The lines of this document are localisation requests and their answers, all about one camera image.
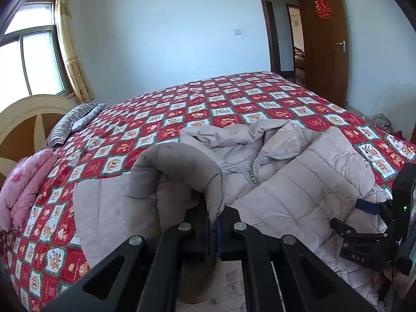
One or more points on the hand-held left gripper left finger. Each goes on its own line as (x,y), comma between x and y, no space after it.
(202,234)

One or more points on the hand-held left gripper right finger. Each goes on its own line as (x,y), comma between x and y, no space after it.
(227,234)

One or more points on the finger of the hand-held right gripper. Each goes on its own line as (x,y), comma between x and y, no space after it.
(347,227)
(365,205)

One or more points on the beige puffer jacket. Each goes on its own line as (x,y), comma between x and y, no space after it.
(292,185)

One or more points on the dark red cloth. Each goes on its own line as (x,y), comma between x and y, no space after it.
(398,135)

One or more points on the grey patterned cloth pile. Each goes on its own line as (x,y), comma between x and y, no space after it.
(381,123)

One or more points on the red printed quilt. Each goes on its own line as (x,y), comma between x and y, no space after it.
(227,97)

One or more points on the brown wooden door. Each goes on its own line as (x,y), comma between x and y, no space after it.
(325,55)

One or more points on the grey patterned pillow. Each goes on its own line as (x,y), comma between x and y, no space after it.
(87,115)

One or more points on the dark striped pillow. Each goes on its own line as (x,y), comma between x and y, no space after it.
(66,126)

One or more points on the pink folded blanket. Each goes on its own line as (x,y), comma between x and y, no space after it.
(26,185)

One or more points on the red paper door decoration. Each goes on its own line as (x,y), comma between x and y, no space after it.
(323,7)

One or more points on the cream wooden headboard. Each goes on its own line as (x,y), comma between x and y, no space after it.
(22,120)

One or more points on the yellow curtain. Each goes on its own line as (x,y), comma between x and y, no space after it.
(73,58)

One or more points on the window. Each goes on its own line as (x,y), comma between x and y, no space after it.
(35,58)

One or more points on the brown door frame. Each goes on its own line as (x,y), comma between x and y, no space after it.
(263,13)

